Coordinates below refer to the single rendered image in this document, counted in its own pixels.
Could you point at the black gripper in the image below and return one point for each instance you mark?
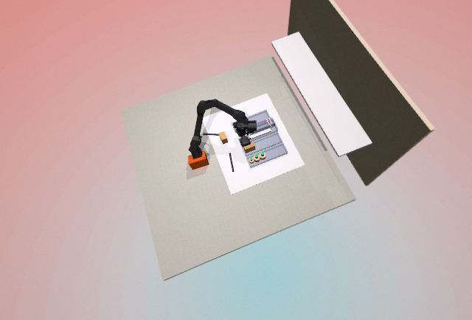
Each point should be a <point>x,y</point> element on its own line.
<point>244,139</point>

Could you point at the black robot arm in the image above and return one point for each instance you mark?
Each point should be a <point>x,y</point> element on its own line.
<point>241,124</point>

